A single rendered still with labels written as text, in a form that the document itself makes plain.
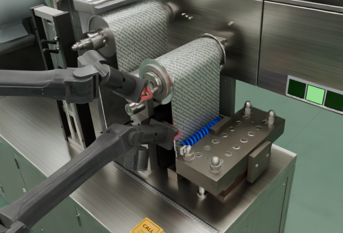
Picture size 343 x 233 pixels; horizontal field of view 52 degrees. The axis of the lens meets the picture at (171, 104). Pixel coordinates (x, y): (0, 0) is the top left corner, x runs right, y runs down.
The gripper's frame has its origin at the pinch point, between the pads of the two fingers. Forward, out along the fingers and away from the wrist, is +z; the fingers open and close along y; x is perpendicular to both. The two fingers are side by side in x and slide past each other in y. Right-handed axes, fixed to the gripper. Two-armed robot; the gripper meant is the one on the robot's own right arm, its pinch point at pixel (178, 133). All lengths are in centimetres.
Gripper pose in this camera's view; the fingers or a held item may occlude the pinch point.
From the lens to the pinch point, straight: 114.4
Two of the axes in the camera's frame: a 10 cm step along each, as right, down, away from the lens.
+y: 7.3, 3.3, -6.0
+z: 6.3, 0.4, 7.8
